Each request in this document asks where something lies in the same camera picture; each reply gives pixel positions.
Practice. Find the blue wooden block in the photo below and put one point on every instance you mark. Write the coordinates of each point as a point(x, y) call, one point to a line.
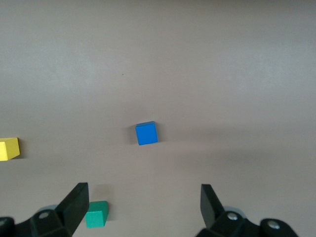
point(146, 133)

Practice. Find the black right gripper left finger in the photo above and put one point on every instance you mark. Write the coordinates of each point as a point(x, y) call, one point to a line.
point(74, 209)

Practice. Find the yellow wooden block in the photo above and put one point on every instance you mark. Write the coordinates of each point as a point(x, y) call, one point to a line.
point(8, 149)

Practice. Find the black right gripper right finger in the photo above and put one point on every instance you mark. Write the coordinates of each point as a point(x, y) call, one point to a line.
point(212, 212)

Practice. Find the green wooden block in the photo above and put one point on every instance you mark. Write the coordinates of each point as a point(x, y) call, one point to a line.
point(97, 217)

